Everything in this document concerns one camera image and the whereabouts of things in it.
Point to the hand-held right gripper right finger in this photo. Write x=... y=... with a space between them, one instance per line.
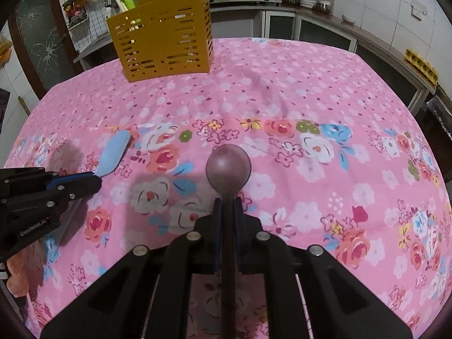
x=239 y=243

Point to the white wall socket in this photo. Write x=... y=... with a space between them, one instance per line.
x=419 y=11

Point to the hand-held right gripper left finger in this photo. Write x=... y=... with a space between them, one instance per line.
x=218 y=236

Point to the stack of white plates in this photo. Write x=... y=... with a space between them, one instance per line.
x=307 y=2

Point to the light blue spatula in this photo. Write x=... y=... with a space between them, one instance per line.
x=113 y=152

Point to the frosted glass door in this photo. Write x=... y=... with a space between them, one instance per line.
x=39 y=42

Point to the yellow slotted utensil holder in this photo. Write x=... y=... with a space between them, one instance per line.
x=166 y=31

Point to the black plastic-covered object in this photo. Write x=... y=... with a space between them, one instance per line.
x=441 y=113

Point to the yellow egg carton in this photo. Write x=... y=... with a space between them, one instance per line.
x=422 y=66

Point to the glass jar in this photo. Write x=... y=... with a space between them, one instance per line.
x=323 y=6

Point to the small white bowl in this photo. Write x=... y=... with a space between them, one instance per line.
x=346 y=19

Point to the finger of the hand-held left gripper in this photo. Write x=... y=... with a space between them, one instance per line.
x=70 y=179
x=84 y=189

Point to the brown spoon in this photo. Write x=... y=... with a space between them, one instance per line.
x=227 y=169

